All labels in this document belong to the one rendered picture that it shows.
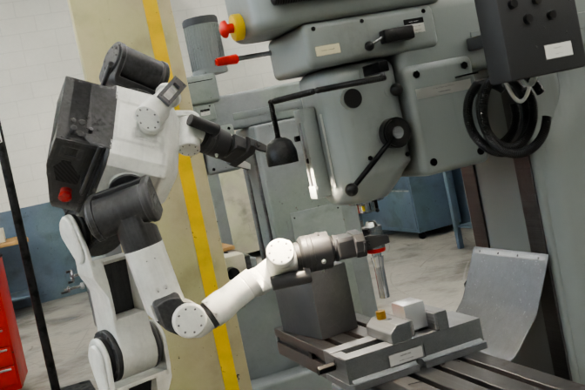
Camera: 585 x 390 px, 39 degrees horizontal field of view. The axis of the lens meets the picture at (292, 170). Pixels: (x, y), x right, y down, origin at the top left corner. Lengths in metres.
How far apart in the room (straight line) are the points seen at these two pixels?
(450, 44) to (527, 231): 0.50
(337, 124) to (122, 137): 0.50
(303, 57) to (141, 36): 1.85
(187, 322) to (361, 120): 0.59
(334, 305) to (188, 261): 1.43
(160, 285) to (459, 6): 0.94
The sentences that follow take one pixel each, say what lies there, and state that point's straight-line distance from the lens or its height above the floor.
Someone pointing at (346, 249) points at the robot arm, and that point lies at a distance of 1.96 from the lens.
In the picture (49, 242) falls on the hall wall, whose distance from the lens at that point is 10.84.
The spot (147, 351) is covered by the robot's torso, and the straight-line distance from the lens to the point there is 2.31.
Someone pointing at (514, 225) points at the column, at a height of 1.16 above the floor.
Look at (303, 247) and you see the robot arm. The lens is 1.95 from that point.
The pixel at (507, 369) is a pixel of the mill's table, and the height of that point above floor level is 0.94.
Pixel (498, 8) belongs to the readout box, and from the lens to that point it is 1.78.
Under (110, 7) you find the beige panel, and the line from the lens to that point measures 3.64.
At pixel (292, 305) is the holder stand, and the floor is 1.02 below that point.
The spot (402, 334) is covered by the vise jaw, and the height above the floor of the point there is 1.02.
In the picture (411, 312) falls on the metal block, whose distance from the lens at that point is 1.92.
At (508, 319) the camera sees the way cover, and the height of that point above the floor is 0.95.
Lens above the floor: 1.52
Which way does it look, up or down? 3 degrees down
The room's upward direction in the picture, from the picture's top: 12 degrees counter-clockwise
